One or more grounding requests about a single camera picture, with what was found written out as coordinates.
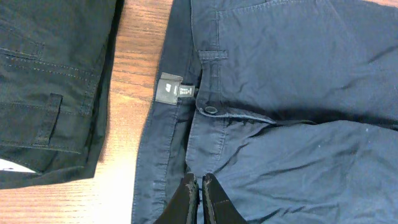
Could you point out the navy blue shorts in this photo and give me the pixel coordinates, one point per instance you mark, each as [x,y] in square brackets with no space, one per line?
[291,105]

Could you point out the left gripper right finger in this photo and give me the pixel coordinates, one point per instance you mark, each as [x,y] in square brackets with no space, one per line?
[217,207]

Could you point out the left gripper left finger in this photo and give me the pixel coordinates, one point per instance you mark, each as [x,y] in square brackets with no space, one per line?
[183,206]

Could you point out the folded black shorts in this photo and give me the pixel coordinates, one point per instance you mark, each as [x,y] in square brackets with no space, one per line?
[56,65]

